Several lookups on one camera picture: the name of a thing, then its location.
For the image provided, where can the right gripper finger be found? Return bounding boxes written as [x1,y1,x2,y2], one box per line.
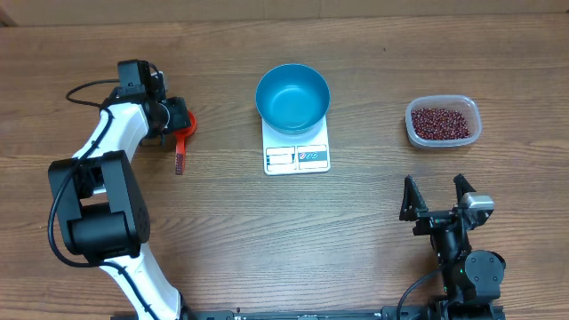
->
[453,173,476,204]
[399,175,428,221]

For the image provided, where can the red measuring scoop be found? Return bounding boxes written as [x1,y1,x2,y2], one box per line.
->
[173,111,197,175]

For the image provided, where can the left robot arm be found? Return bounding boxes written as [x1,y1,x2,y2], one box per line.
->
[48,97,194,319]

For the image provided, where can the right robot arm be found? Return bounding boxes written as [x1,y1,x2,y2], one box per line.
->
[395,174,506,320]

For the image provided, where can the white digital kitchen scale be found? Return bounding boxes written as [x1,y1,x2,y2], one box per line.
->
[261,117,331,176]

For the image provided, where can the blue bowl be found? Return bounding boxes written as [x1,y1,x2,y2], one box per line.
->
[255,63,332,135]

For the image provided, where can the red adzuki beans in container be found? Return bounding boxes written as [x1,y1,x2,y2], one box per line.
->
[411,108,470,140]

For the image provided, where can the clear plastic container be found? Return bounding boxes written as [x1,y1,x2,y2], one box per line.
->
[405,95,483,148]

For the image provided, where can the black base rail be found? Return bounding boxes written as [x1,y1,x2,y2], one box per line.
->
[109,303,507,320]

